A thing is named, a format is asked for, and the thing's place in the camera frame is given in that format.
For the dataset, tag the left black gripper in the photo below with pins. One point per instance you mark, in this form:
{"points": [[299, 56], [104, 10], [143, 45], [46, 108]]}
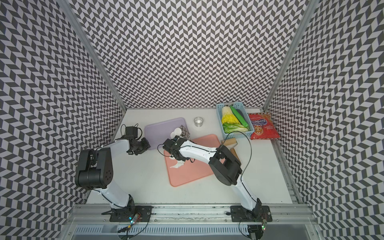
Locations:
{"points": [[147, 146]]}

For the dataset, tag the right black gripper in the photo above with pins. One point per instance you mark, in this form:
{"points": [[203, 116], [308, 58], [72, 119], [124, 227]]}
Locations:
{"points": [[187, 158]]}

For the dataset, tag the cut round dough wrapper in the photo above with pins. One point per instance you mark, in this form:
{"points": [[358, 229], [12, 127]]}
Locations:
{"points": [[176, 133]]}

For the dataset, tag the white dough scrap strip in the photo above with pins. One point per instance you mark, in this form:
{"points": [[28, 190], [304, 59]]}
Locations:
{"points": [[178, 164]]}

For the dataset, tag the pink tray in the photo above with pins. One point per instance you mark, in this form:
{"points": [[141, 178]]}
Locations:
{"points": [[190, 172]]}

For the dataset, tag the wooden dough roller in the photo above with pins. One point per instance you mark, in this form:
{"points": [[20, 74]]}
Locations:
{"points": [[231, 144]]}

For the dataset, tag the black handled scraper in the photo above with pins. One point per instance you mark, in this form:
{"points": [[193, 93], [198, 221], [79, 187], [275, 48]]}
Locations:
{"points": [[184, 132]]}

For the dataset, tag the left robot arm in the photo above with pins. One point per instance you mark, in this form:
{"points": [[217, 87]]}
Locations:
{"points": [[95, 169]]}

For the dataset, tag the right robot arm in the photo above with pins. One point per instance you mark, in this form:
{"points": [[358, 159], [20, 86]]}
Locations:
{"points": [[225, 166]]}

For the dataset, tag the lavender tray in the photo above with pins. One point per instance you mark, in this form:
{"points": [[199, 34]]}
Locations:
{"points": [[157, 133]]}

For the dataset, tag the green lettuce leaf toy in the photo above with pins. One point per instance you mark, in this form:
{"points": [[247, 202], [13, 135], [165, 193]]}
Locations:
{"points": [[230, 128]]}

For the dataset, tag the yellow napa cabbage toy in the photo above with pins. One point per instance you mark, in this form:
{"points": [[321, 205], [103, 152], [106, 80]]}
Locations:
{"points": [[228, 116]]}

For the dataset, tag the green cucumber toy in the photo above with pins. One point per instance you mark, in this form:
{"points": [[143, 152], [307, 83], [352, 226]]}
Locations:
{"points": [[239, 117]]}

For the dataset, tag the light blue plastic basket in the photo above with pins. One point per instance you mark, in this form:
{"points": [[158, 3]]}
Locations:
{"points": [[239, 106]]}

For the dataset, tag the red snack bag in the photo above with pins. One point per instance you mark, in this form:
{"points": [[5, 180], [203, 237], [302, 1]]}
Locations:
{"points": [[264, 128]]}

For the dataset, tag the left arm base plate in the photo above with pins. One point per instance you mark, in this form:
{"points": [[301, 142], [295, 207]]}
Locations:
{"points": [[127, 214]]}

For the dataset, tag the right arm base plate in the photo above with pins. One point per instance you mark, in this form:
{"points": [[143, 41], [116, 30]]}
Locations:
{"points": [[258, 214]]}

